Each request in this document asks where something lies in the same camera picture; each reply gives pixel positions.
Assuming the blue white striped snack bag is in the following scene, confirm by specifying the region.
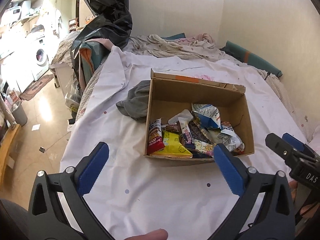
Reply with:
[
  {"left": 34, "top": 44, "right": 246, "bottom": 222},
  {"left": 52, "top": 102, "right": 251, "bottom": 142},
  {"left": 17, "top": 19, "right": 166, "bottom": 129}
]
[{"left": 191, "top": 103, "right": 221, "bottom": 129}]

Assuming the brown white wafer bar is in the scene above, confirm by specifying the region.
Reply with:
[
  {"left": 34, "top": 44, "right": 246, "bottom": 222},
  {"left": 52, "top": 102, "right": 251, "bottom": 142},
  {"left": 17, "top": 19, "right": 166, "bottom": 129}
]
[{"left": 162, "top": 124, "right": 179, "bottom": 134}]

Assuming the person's bare hand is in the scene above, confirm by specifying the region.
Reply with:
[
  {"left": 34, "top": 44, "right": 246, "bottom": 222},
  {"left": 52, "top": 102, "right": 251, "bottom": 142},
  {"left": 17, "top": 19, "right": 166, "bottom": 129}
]
[{"left": 125, "top": 229, "right": 168, "bottom": 240}]

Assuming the white red chip bag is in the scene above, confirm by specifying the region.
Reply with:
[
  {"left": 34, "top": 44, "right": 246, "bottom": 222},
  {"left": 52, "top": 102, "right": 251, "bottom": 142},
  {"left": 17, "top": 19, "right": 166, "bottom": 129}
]
[{"left": 209, "top": 129, "right": 245, "bottom": 152}]

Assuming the yellow cartoon snack packet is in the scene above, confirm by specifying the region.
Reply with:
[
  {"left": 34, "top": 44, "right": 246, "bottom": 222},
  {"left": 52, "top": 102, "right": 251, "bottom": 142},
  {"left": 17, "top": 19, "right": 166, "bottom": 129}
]
[{"left": 194, "top": 139, "right": 215, "bottom": 157}]

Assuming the white patterned bed sheet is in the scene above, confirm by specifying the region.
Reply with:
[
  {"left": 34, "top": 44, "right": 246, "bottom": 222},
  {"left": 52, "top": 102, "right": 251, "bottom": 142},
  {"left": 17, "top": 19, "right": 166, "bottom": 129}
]
[{"left": 60, "top": 47, "right": 306, "bottom": 239}]

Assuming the white bread cartoon snack pack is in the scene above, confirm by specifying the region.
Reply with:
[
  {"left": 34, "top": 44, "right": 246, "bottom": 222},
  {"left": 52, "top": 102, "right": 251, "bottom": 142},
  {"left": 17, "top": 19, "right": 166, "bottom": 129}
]
[{"left": 178, "top": 118, "right": 195, "bottom": 150}]

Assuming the chocolate cookie clear pack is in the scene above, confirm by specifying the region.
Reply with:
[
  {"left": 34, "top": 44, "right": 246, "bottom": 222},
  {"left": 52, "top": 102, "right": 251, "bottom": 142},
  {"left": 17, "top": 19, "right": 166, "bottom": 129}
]
[{"left": 188, "top": 118, "right": 213, "bottom": 144}]

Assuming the yellow snack bag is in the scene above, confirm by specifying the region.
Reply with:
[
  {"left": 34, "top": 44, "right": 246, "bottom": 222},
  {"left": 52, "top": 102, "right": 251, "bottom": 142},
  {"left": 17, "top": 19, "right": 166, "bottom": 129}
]
[{"left": 150, "top": 131, "right": 193, "bottom": 159}]

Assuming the small red bread snack pack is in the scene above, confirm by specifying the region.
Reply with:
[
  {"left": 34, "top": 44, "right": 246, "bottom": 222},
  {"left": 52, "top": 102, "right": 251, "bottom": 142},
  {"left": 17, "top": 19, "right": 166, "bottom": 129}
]
[{"left": 147, "top": 118, "right": 165, "bottom": 155}]

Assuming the grey trash bin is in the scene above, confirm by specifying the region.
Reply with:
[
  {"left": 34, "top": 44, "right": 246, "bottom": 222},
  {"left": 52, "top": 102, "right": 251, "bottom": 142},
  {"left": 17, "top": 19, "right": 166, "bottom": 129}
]
[{"left": 11, "top": 101, "right": 28, "bottom": 126}]

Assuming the grey cloth garment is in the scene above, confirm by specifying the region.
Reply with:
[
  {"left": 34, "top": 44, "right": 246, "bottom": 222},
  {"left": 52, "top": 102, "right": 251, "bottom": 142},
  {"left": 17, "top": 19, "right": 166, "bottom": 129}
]
[{"left": 116, "top": 80, "right": 150, "bottom": 122}]

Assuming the brown cardboard box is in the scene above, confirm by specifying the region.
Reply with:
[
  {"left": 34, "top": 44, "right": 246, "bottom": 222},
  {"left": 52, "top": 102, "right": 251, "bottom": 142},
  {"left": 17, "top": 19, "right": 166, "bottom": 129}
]
[{"left": 144, "top": 72, "right": 254, "bottom": 164}]

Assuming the teal orange pillow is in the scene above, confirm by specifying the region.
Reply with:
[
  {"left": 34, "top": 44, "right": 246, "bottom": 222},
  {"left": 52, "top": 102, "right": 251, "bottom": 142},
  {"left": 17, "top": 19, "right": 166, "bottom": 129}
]
[{"left": 220, "top": 41, "right": 283, "bottom": 77}]

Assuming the white washing machine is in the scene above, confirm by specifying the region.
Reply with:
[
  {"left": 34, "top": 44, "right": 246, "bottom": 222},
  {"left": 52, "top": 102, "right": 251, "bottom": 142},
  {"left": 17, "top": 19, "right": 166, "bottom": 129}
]
[{"left": 26, "top": 24, "right": 49, "bottom": 81}]

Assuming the beige crumpled blanket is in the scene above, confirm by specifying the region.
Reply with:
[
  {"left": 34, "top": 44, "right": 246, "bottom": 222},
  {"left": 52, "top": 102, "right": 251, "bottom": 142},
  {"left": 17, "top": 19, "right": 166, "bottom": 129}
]
[{"left": 126, "top": 33, "right": 225, "bottom": 62}]

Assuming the black plastic bag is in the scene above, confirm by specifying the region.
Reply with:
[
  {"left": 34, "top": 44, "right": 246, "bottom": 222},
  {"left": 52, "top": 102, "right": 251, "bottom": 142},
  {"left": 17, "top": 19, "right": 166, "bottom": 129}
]
[{"left": 71, "top": 0, "right": 133, "bottom": 76}]

